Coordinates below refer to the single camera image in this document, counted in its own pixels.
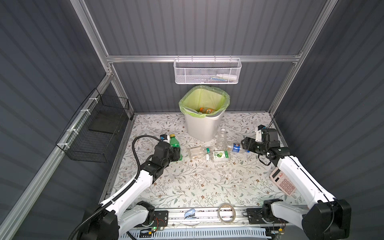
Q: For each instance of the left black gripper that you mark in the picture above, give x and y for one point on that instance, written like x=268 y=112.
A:
x=175 y=153

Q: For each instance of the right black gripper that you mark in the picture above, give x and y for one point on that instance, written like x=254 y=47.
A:
x=249 y=142

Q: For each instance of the orange label clear bottle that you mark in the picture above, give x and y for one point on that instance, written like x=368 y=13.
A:
x=207 y=110

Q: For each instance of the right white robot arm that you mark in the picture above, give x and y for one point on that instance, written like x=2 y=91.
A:
x=326 y=217

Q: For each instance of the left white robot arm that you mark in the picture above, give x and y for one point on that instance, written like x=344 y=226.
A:
x=111 y=218

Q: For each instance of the white plastic trash bin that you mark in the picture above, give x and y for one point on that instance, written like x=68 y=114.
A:
x=200 y=126

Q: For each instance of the green bin liner bag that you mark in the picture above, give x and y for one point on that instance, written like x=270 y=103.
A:
x=206 y=96

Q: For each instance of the small bottle blue label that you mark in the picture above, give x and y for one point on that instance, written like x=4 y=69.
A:
x=235 y=148

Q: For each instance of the clear square bottle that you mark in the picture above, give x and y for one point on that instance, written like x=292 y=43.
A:
x=199 y=151

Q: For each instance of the pink white calculator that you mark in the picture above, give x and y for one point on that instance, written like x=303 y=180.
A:
x=282 y=182

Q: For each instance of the upright clear bottle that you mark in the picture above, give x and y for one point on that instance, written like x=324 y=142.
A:
x=221 y=144

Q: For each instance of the green label square bottle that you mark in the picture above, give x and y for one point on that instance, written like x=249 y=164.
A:
x=217 y=156

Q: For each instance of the roll of clear tape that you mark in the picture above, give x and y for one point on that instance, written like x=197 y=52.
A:
x=226 y=213

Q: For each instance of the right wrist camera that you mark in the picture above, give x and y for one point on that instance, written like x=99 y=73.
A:
x=260 y=133

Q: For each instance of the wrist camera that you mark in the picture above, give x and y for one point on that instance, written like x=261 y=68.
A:
x=260 y=133
x=165 y=138

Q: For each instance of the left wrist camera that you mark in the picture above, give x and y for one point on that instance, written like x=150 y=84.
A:
x=165 y=138

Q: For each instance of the black wire wall basket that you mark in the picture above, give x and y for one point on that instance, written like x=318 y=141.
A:
x=98 y=129

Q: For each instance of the white wire mesh basket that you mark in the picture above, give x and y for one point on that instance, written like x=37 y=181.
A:
x=207 y=71

